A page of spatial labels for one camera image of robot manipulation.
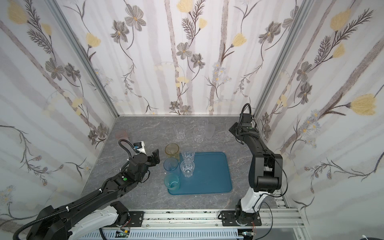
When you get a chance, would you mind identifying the yellow transparent glass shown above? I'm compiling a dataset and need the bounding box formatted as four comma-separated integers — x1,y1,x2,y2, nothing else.
165,143,180,161

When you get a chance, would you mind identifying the teal plastic tray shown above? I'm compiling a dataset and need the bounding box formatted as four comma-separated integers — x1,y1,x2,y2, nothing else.
168,152,232,195

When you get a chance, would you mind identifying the clear faceted glass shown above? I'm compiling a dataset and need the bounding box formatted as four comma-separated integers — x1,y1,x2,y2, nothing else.
182,148,196,161
194,127,205,143
174,124,186,140
198,119,209,129
180,160,195,178

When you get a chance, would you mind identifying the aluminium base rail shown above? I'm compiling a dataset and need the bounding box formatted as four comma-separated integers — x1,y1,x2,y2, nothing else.
103,209,310,240

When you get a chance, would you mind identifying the white slotted cable duct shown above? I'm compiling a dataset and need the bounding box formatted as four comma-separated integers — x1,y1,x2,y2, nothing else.
81,229,244,240

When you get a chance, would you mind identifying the pink transparent glass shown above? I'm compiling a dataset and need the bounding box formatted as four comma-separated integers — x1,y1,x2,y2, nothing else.
115,130,129,141

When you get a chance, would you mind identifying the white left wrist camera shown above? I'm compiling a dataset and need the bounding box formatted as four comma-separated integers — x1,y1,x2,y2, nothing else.
133,141,146,155

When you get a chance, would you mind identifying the blue frosted glass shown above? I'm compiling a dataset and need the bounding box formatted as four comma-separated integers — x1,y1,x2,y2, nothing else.
163,158,181,177

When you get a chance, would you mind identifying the white frosted glass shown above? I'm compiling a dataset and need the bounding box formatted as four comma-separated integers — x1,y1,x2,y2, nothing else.
205,123,216,139

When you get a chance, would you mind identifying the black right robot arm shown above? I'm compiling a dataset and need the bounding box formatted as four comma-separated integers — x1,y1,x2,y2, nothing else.
229,103,286,226

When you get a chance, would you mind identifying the green frosted glass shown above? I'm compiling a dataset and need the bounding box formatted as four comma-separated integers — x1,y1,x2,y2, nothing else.
164,173,181,191

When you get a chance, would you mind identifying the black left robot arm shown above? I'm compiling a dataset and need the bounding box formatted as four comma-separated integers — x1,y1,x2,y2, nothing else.
13,139,161,240

